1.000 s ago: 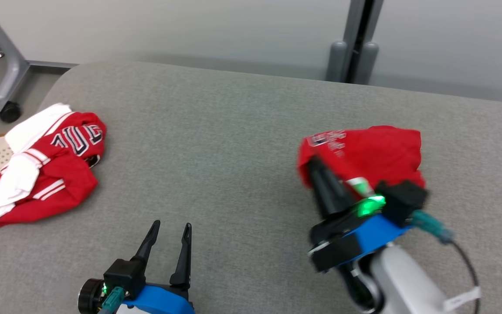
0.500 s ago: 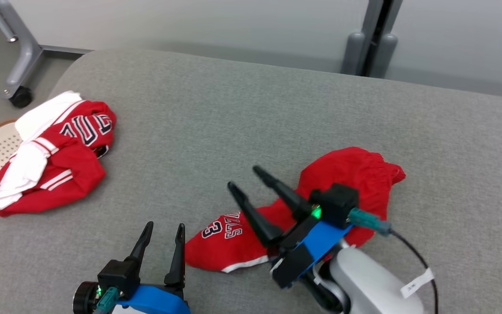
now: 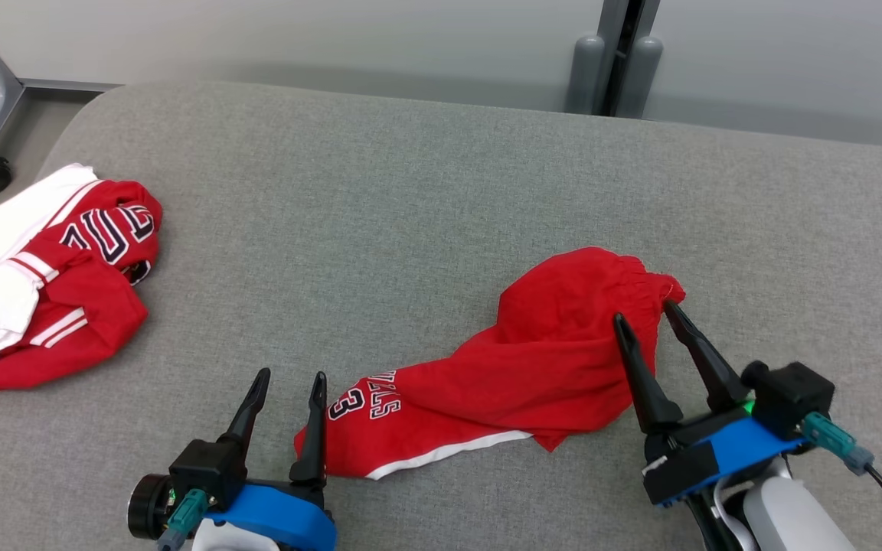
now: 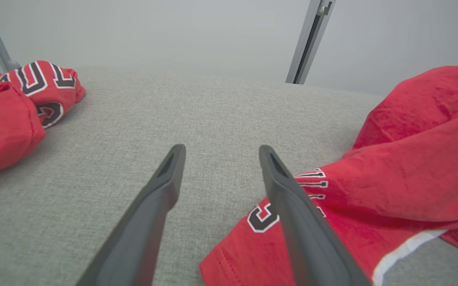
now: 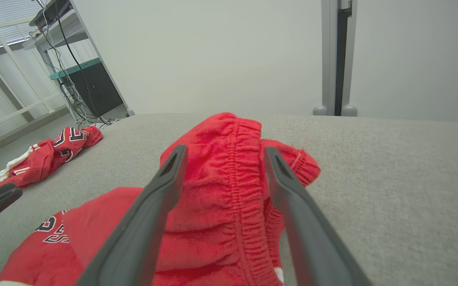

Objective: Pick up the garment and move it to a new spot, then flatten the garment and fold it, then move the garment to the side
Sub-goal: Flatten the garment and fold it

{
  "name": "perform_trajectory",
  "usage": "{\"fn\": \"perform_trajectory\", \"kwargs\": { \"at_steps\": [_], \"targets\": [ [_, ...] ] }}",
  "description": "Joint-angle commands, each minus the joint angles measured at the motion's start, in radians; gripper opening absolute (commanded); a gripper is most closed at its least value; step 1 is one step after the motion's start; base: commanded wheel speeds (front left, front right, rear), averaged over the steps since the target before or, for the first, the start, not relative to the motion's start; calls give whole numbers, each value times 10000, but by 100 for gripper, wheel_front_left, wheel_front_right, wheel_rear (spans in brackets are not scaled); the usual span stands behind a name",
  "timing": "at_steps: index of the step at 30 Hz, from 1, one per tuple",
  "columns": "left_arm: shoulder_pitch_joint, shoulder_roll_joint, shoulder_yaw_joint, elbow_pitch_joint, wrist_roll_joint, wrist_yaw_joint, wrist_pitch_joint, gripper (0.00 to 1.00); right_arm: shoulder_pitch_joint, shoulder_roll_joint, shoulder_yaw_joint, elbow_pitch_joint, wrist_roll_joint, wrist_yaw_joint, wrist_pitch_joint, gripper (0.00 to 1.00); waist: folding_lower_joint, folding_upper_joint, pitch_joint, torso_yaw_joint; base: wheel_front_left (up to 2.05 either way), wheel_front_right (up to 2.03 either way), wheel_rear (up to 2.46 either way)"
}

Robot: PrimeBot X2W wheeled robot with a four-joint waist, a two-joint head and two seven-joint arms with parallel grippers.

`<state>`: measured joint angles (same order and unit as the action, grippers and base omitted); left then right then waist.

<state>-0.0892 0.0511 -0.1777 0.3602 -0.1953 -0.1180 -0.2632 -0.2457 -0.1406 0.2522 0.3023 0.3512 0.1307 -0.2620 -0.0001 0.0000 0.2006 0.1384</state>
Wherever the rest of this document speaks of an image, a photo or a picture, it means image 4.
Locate red basketball jersey white sleeves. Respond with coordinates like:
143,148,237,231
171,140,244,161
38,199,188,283
199,66,458,286

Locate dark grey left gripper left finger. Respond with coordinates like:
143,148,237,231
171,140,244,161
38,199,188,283
76,144,186,286

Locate grey door frame post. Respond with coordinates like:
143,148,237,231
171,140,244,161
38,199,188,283
285,0,337,85

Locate crumpled red white garment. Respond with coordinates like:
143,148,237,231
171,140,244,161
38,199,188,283
0,60,86,178

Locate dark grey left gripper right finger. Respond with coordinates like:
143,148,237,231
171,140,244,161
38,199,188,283
258,145,373,286

